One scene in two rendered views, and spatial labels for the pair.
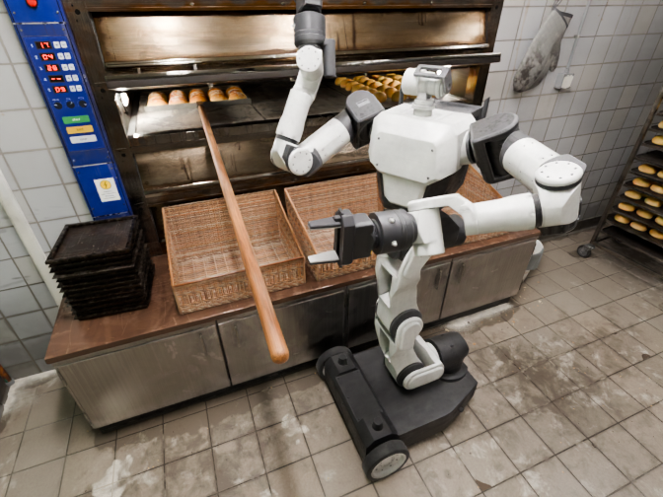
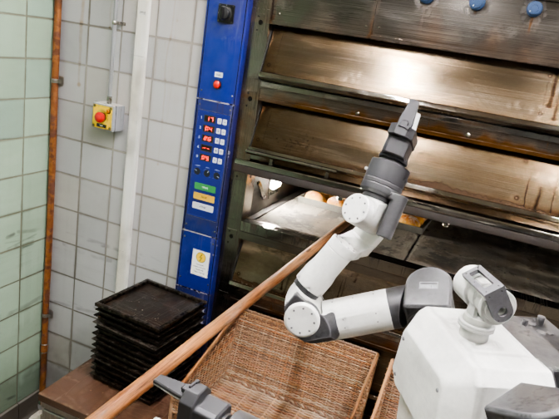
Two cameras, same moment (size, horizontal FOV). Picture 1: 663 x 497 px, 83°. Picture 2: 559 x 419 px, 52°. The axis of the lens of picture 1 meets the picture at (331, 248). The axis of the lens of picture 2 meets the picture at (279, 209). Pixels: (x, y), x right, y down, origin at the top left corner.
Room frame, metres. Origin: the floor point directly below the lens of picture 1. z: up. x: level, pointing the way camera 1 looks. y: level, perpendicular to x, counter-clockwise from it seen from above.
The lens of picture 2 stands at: (0.12, -0.59, 1.85)
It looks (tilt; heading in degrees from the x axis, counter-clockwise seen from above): 17 degrees down; 41
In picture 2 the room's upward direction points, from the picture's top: 9 degrees clockwise
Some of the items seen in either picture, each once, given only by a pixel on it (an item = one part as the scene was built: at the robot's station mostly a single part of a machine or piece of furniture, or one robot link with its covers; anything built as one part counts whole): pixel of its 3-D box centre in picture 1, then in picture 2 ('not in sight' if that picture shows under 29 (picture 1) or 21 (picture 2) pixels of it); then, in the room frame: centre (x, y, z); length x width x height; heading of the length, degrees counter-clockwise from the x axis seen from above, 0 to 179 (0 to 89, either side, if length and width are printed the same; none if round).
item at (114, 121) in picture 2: not in sight; (107, 116); (1.30, 1.41, 1.46); 0.10 x 0.07 x 0.10; 112
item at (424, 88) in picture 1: (423, 88); (481, 299); (1.07, -0.25, 1.47); 0.10 x 0.07 x 0.09; 52
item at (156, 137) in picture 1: (324, 119); (488, 292); (1.93, 0.04, 1.16); 1.80 x 0.06 x 0.04; 112
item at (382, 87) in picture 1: (386, 86); not in sight; (2.53, -0.34, 1.21); 0.61 x 0.48 x 0.06; 22
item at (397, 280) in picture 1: (402, 283); not in sight; (1.08, -0.26, 0.78); 0.18 x 0.15 x 0.47; 22
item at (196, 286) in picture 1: (232, 245); (277, 391); (1.45, 0.46, 0.72); 0.56 x 0.49 x 0.28; 112
